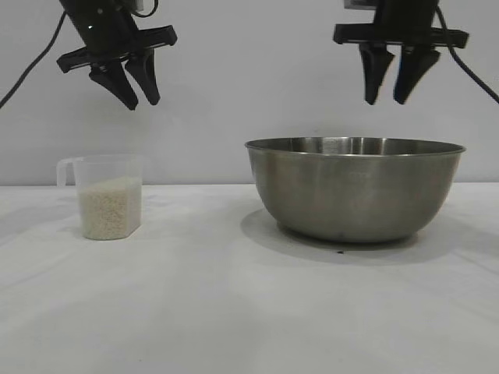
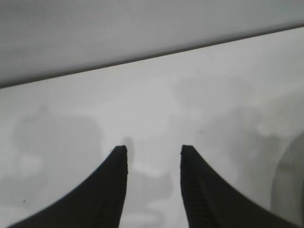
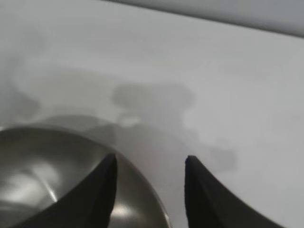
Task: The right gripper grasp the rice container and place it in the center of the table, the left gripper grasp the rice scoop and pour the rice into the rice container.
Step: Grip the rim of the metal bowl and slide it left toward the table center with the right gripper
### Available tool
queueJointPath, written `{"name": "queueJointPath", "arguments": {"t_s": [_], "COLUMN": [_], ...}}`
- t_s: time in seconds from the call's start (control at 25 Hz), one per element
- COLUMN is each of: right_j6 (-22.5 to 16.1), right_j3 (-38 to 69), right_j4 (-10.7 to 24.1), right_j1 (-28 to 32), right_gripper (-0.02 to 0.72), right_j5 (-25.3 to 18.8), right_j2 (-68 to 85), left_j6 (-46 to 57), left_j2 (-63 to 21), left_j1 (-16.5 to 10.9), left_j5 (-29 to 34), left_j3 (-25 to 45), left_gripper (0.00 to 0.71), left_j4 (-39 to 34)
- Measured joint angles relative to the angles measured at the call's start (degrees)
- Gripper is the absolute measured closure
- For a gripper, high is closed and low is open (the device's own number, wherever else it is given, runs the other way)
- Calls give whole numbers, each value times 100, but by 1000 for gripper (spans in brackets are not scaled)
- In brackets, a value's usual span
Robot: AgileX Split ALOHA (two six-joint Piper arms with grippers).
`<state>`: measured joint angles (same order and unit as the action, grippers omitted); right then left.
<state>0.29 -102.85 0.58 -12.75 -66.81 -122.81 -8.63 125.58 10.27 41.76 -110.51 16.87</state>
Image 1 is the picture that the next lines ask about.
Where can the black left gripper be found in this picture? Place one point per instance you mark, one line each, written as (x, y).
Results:
(99, 27)

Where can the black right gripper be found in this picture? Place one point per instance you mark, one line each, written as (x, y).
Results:
(403, 19)

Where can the clear plastic measuring cup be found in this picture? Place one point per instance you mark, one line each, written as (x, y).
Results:
(109, 171)

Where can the white rice grains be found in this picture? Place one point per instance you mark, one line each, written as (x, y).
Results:
(109, 210)

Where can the stainless steel mixing bowl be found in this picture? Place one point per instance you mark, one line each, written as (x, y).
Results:
(351, 195)

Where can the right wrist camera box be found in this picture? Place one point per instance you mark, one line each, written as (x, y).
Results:
(358, 3)

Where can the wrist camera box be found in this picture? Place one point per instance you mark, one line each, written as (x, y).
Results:
(358, 3)
(138, 4)

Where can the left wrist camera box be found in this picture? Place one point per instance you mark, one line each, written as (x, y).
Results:
(138, 4)

